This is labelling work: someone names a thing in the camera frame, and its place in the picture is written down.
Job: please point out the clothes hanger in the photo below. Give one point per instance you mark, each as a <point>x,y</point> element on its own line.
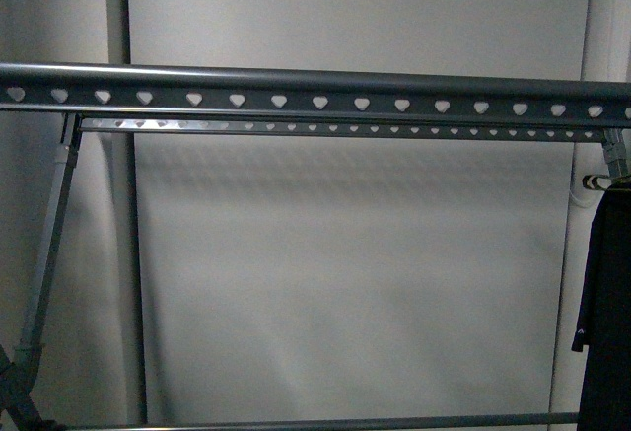
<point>603,182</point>

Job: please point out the black t-shirt with logo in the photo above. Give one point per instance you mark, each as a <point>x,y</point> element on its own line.
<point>603,324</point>

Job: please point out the grey right rack leg joint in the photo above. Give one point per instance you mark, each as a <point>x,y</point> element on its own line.
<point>615,153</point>

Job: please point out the grey bottom rack bar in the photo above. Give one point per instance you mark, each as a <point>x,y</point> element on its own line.
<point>408,423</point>

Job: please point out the grey left rack leg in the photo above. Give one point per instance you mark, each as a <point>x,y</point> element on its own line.
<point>19,372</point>

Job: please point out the grey rear perforated rack rail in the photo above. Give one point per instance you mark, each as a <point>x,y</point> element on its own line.
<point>338,129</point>

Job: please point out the grey perforated rack rail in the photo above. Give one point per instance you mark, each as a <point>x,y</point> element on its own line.
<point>298,96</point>
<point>338,129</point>

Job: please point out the grey vertical wall pole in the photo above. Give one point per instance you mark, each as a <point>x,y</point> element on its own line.
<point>124,198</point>

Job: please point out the grey front perforated rack rail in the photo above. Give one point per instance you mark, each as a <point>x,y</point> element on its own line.
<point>298,96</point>

